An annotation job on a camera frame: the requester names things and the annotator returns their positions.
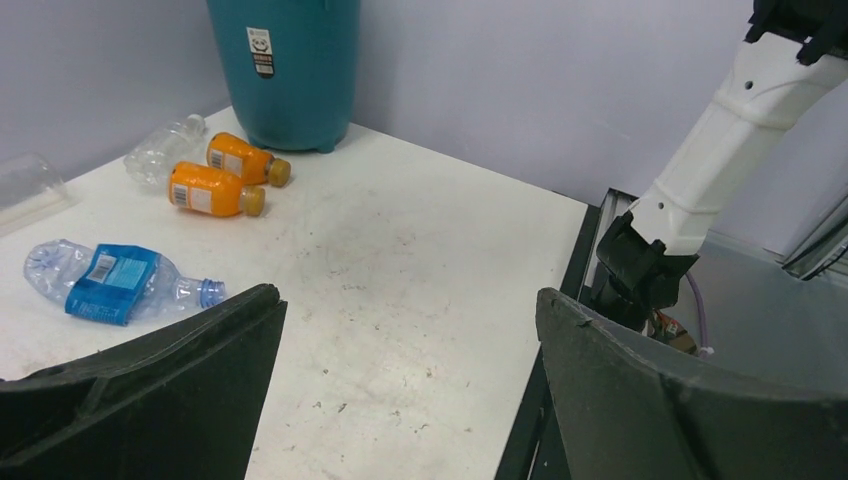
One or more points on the small orange juice bottle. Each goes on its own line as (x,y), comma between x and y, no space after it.
(212,191)
(253,165)

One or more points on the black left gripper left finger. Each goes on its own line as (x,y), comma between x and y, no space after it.
(181,402)

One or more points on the crushed blue label bottle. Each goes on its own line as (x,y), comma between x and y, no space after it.
(115,284)

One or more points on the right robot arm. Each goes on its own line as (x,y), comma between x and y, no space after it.
(793,54)

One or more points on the teal plastic bin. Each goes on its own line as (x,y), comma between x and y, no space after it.
(290,68)

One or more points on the aluminium frame rail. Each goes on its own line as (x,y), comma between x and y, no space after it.
(823,248)

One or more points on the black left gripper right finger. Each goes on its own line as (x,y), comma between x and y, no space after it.
(629,407)

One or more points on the clear bottle at wall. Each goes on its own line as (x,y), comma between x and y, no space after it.
(31,190)

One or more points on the clear crushed bottle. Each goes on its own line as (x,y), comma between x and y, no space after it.
(152,161)

